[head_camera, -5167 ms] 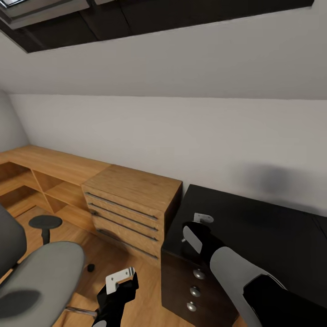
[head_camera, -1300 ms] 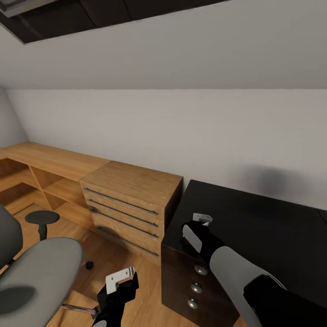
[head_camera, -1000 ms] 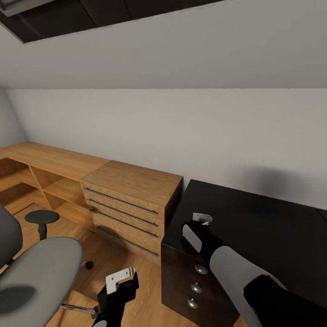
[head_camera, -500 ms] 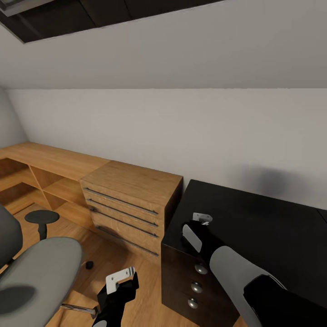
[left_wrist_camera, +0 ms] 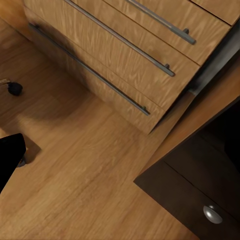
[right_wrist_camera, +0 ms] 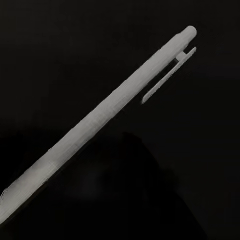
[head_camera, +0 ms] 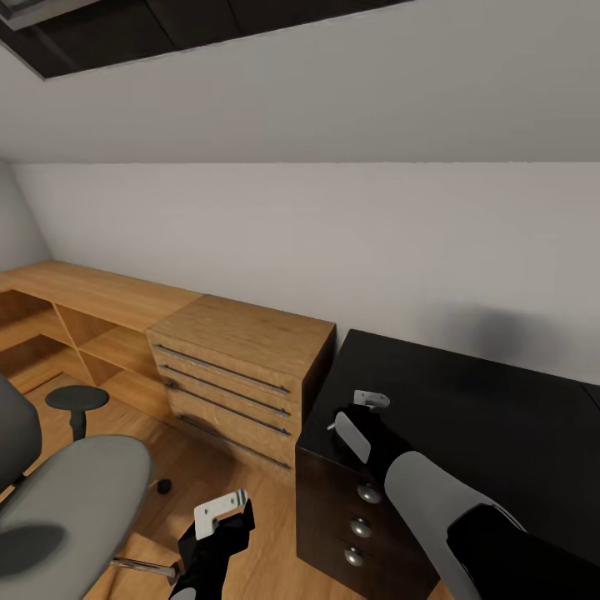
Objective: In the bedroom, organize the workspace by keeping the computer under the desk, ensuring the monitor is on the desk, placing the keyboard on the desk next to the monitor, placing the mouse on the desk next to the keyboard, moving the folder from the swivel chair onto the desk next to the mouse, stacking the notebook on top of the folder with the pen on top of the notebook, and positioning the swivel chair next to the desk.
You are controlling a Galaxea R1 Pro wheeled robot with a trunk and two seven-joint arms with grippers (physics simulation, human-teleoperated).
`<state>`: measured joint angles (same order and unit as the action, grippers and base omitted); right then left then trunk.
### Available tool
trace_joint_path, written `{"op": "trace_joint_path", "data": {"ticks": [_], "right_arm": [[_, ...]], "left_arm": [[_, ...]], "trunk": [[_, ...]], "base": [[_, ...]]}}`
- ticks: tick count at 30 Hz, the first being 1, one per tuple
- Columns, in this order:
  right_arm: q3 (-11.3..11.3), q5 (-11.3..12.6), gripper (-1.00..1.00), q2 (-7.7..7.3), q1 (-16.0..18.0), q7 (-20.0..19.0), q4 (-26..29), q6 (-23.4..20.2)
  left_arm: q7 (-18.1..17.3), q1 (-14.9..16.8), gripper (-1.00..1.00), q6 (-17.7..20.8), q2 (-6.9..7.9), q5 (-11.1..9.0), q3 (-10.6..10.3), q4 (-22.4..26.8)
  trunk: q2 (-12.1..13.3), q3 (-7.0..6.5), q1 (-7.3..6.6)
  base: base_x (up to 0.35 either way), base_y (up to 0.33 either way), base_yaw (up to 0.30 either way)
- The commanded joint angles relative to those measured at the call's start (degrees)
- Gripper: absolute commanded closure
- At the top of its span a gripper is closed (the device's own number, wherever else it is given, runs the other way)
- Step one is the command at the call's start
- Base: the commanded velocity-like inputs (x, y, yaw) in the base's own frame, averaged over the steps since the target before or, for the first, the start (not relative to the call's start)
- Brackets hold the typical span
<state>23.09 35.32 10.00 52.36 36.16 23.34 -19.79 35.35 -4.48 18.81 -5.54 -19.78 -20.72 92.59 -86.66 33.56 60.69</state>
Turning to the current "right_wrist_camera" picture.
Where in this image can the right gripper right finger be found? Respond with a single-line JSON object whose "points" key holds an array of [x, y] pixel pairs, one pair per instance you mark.
{"points": [[174, 220]]}

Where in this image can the desk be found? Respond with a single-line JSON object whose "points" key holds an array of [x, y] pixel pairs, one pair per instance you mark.
{"points": [[60, 59]]}

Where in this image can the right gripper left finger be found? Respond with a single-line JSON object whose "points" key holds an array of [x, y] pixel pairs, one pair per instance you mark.
{"points": [[12, 151]]}

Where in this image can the pen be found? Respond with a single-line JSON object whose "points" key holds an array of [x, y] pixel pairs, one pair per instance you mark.
{"points": [[39, 173]]}

